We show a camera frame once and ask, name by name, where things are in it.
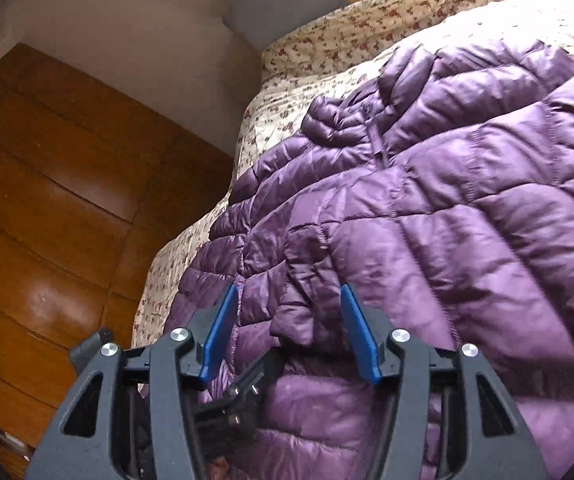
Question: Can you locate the purple quilted down jacket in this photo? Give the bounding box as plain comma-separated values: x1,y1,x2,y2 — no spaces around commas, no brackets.
166,41,574,479

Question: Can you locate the person's left hand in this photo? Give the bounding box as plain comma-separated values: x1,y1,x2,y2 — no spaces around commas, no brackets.
209,457,229,480

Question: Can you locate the brown wooden wardrobe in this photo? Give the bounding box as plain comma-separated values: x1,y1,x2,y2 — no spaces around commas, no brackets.
0,41,236,480

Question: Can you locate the floral duvet on bed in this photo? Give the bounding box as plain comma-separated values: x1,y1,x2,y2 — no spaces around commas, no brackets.
130,0,574,347

